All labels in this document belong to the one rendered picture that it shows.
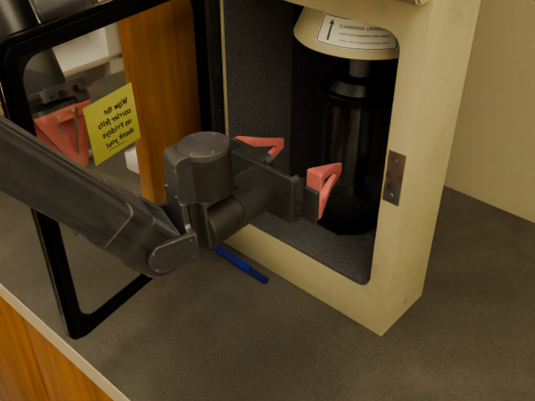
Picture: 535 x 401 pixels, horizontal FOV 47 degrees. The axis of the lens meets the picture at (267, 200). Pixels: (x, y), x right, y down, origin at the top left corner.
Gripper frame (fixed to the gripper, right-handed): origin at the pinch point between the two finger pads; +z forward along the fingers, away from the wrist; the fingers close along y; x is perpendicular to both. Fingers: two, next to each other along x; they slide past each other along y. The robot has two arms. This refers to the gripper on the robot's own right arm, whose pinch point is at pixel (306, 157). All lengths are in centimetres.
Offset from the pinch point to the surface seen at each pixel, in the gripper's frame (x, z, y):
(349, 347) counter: 23.2, -5.4, -12.4
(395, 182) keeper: -2.3, -0.6, -13.6
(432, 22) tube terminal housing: -21.4, 0.5, -14.9
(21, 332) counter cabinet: 41, -28, 42
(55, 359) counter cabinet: 39, -28, 31
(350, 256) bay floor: 15.8, 2.8, -6.2
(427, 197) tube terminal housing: 3.2, 6.3, -14.8
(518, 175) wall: 18.3, 42.1, -14.6
